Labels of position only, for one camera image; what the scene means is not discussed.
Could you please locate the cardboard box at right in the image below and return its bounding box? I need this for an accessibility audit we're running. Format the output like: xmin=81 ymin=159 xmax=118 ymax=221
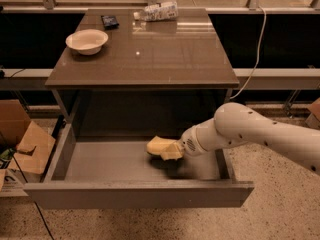
xmin=306 ymin=98 xmax=320 ymax=129

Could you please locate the crumpled plastic water bottle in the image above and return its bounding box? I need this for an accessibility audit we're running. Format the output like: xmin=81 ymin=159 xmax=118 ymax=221
xmin=133 ymin=1 xmax=178 ymax=22

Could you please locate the white cable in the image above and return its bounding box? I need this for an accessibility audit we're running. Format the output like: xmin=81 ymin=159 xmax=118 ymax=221
xmin=229 ymin=6 xmax=268 ymax=101

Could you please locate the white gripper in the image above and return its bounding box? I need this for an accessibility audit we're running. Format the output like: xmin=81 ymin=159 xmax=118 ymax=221
xmin=160 ymin=126 xmax=205 ymax=161

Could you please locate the white bowl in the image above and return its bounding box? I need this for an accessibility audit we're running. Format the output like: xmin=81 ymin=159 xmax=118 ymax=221
xmin=66 ymin=29 xmax=108 ymax=55

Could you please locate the black floor cable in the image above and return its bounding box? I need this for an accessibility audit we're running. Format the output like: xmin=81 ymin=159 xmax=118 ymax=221
xmin=0 ymin=130 xmax=55 ymax=240

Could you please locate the dark blue snack packet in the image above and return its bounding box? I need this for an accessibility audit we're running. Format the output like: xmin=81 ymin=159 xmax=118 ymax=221
xmin=101 ymin=15 xmax=119 ymax=30

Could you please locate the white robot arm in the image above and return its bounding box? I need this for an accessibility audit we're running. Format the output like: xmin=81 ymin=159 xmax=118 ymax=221
xmin=160 ymin=103 xmax=320 ymax=175

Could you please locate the grey open top drawer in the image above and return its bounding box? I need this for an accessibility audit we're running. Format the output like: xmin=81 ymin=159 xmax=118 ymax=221
xmin=25 ymin=122 xmax=253 ymax=209

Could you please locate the brown cardboard box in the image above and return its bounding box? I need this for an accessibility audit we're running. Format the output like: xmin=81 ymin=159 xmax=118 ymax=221
xmin=0 ymin=100 xmax=55 ymax=197

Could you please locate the yellow sponge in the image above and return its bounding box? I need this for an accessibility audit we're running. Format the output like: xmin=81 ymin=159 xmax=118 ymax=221
xmin=147 ymin=136 xmax=176 ymax=157

